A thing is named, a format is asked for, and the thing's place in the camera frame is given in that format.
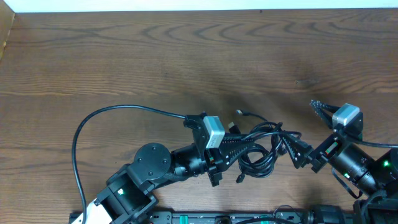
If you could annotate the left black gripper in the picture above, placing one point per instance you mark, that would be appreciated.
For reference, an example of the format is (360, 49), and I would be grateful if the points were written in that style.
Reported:
(212, 161)

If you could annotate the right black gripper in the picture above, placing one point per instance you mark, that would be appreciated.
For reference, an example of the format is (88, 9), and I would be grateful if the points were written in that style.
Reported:
(321, 152)

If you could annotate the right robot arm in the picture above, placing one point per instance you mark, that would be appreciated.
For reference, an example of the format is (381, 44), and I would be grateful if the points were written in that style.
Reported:
(367, 170)

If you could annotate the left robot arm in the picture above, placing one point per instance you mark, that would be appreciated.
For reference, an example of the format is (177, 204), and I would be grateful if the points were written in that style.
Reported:
(128, 196)

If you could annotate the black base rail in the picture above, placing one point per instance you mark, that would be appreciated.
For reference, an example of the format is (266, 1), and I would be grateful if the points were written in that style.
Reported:
(191, 218)

